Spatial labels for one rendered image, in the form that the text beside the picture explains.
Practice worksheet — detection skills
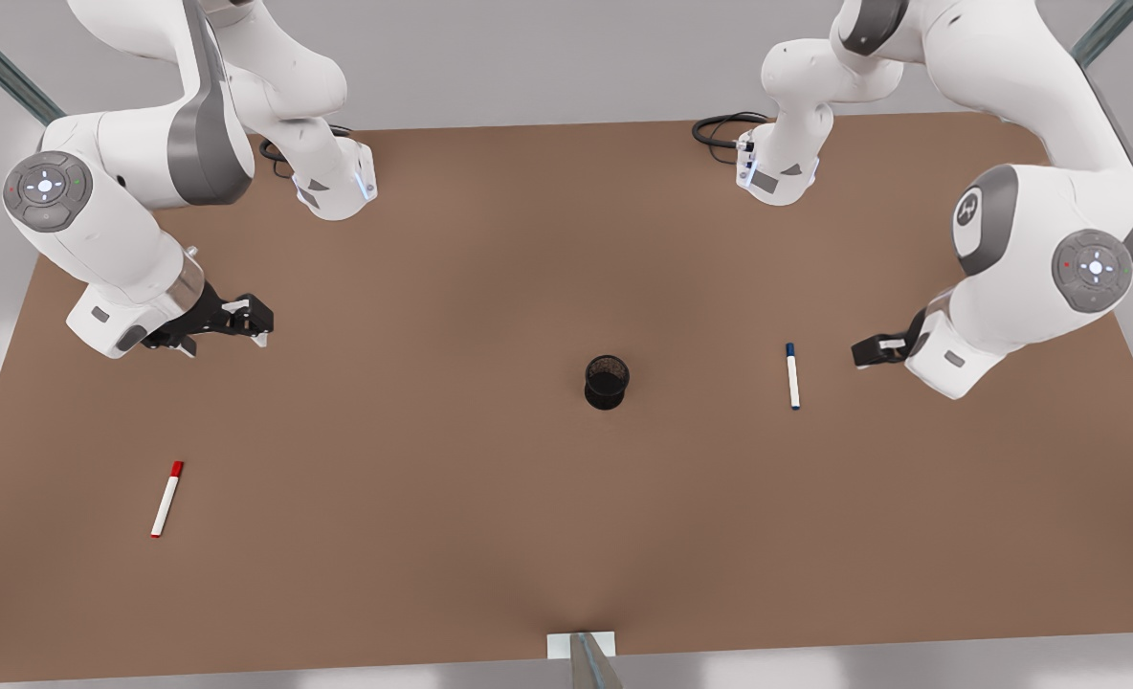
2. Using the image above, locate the black cable loop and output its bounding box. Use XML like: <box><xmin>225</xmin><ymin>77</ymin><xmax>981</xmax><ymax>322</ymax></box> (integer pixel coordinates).
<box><xmin>258</xmin><ymin>124</ymin><xmax>355</xmax><ymax>179</ymax></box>
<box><xmin>692</xmin><ymin>112</ymin><xmax>770</xmax><ymax>166</ymax></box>

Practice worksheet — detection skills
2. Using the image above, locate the red capped white marker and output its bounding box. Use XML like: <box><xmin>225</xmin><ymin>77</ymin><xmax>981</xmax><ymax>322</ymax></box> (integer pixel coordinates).
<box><xmin>150</xmin><ymin>460</ymin><xmax>185</xmax><ymax>539</ymax></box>

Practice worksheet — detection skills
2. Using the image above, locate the silver frame post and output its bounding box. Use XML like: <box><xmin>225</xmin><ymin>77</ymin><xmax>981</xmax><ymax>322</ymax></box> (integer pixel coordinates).
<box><xmin>1070</xmin><ymin>0</ymin><xmax>1133</xmax><ymax>68</ymax></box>
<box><xmin>546</xmin><ymin>632</ymin><xmax>625</xmax><ymax>689</ymax></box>
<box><xmin>0</xmin><ymin>10</ymin><xmax>66</xmax><ymax>127</ymax></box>

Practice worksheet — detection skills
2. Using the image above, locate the black mesh pen cup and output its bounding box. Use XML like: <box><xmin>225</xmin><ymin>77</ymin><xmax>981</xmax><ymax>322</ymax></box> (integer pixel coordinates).
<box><xmin>584</xmin><ymin>355</ymin><xmax>631</xmax><ymax>411</ymax></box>

